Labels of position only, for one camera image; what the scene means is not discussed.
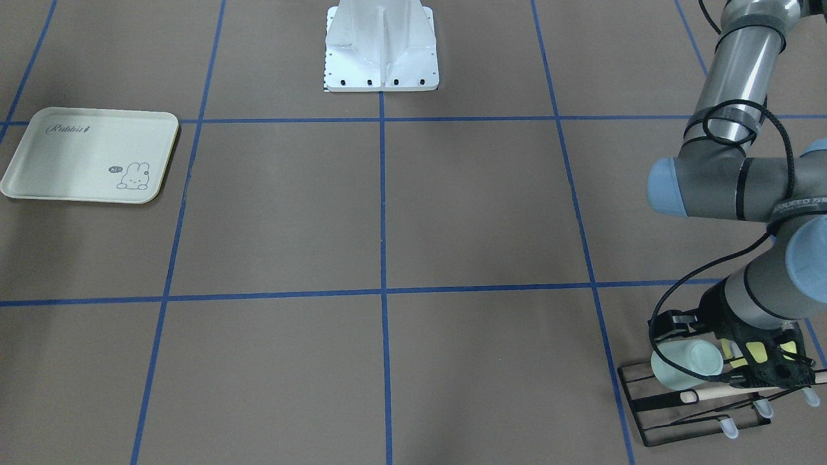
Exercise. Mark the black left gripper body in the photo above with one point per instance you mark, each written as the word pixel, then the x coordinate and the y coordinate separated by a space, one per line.
pixel 716 314

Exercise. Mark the light green cup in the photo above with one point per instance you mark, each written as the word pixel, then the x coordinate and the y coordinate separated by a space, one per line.
pixel 679 363

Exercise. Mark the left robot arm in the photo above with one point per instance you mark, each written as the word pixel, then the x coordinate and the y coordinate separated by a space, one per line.
pixel 713 177

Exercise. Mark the yellow cup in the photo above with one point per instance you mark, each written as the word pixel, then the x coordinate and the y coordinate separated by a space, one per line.
pixel 765 360

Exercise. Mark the cream rabbit tray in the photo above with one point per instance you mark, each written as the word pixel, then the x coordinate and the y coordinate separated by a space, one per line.
pixel 92 155

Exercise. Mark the wooden rack handle rod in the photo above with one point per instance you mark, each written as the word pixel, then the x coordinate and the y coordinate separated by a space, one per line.
pixel 717 392

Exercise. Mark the black wire cup rack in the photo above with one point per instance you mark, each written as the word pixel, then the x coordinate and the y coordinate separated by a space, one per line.
pixel 662 416

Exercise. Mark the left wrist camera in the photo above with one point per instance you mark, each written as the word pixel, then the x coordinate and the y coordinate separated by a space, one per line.
pixel 672 324

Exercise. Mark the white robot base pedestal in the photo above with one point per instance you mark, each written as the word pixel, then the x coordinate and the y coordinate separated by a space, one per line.
pixel 380 46

